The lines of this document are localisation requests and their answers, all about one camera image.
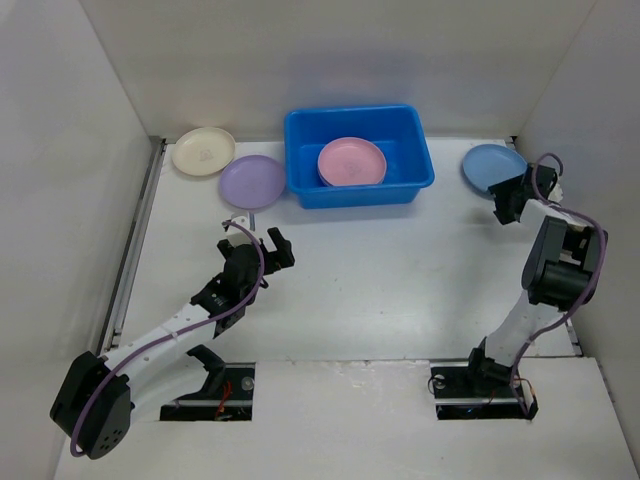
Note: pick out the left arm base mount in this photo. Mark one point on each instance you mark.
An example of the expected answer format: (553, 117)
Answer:
(227, 399)

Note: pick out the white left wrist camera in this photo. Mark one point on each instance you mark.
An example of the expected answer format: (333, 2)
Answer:
(239, 228)

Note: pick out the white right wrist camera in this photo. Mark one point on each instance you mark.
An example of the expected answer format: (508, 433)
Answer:
(556, 195)

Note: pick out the blue plate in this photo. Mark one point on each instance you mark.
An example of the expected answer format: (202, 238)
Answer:
(487, 165)
(352, 178)

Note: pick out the cream plate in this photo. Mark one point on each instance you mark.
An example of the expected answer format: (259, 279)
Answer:
(203, 151)

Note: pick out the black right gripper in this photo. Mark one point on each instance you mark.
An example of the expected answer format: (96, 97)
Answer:
(511, 195)

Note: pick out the pink plate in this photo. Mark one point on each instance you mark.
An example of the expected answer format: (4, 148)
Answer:
(350, 153)

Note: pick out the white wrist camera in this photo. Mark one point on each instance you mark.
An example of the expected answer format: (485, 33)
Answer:
(239, 228)
(556, 195)

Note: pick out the small purple plate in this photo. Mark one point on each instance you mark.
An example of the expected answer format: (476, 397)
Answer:
(252, 182)

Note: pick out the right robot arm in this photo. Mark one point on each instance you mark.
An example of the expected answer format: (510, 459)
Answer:
(560, 274)

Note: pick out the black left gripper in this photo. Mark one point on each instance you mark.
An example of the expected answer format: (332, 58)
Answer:
(279, 258)

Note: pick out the blue plastic bin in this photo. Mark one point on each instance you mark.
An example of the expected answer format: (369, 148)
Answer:
(395, 129)

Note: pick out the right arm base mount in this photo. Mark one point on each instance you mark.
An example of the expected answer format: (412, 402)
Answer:
(458, 398)

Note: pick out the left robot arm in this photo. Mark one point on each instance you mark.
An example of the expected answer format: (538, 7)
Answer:
(102, 396)

